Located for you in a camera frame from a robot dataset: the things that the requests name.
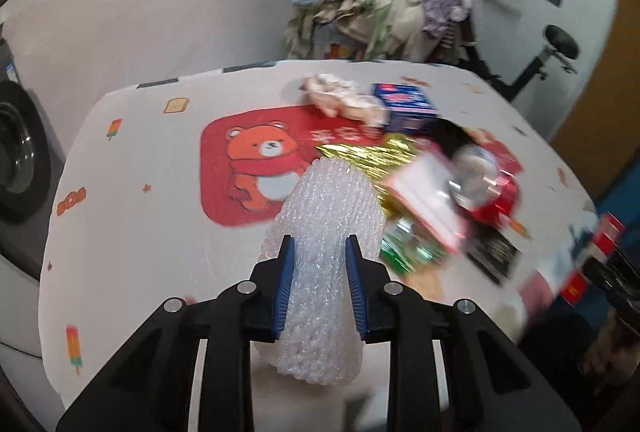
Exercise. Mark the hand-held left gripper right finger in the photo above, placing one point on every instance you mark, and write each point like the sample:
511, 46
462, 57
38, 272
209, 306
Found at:
356, 284

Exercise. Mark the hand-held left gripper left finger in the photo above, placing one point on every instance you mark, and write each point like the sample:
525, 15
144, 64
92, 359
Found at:
282, 284

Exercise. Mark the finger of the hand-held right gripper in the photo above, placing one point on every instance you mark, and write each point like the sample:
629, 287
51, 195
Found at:
612, 279

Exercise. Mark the clear bubble wrap sheet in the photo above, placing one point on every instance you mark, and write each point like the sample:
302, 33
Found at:
320, 222

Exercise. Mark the gold foil wrapper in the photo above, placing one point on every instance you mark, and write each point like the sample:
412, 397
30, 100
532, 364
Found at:
370, 157

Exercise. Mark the red box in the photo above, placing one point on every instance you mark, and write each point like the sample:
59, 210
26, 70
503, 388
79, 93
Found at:
575, 287
607, 234

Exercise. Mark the green snack packet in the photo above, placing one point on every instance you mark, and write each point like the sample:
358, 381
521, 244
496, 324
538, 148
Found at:
407, 252

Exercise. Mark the white pink plastic bag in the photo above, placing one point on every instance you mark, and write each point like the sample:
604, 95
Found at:
530, 297

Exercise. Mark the white red-edged card package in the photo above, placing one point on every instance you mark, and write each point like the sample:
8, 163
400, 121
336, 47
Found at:
425, 197

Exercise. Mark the black flat packet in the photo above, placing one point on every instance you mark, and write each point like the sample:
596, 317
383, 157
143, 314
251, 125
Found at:
492, 252

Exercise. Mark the bear printed table mat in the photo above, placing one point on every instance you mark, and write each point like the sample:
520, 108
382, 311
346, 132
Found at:
150, 232

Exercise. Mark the red and silver packet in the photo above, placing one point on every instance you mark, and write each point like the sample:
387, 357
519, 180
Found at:
487, 184

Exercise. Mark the blue cardboard box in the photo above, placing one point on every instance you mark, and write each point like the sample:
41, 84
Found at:
407, 107

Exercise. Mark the white crumpled plastic bag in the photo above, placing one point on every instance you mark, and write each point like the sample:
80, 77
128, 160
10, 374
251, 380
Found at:
345, 97

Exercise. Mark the black exercise bike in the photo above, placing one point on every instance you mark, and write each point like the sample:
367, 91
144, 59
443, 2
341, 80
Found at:
530, 62

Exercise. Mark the washing machine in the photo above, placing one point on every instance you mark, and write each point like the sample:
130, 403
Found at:
22, 152

